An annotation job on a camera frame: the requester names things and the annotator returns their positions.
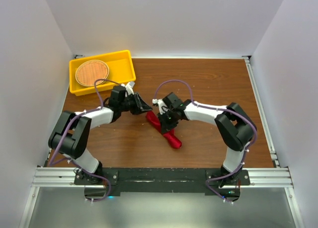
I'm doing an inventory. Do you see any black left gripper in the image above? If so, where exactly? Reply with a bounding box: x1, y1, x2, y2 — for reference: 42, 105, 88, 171
119, 92, 152, 115

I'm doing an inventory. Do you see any red cloth napkin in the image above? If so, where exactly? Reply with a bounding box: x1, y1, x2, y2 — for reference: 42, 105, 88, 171
146, 111, 182, 149

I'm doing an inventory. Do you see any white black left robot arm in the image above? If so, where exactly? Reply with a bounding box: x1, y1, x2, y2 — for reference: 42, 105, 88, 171
48, 84, 152, 184

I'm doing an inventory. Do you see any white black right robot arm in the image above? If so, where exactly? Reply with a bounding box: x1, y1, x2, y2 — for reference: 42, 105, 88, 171
152, 92, 257, 185

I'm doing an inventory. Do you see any yellow plastic tray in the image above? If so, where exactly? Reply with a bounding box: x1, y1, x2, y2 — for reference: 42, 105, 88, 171
69, 50, 136, 96

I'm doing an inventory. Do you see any round woven coaster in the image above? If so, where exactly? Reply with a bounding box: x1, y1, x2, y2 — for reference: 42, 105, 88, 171
75, 60, 110, 87

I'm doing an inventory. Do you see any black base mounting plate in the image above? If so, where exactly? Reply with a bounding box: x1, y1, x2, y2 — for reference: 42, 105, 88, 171
74, 167, 251, 198

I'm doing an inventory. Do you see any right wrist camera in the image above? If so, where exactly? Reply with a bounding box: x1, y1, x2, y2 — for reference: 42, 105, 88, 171
152, 99, 168, 114

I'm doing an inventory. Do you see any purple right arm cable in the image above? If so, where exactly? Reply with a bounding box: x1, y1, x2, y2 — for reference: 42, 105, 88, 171
153, 80, 258, 205

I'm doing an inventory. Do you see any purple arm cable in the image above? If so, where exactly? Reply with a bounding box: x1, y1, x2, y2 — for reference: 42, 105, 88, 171
48, 78, 125, 204
153, 80, 258, 205

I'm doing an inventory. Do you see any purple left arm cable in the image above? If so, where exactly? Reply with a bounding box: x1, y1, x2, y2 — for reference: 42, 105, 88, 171
48, 78, 125, 204

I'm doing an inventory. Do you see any aluminium frame rail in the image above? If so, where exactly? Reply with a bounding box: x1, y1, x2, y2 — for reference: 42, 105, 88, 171
22, 58, 303, 228

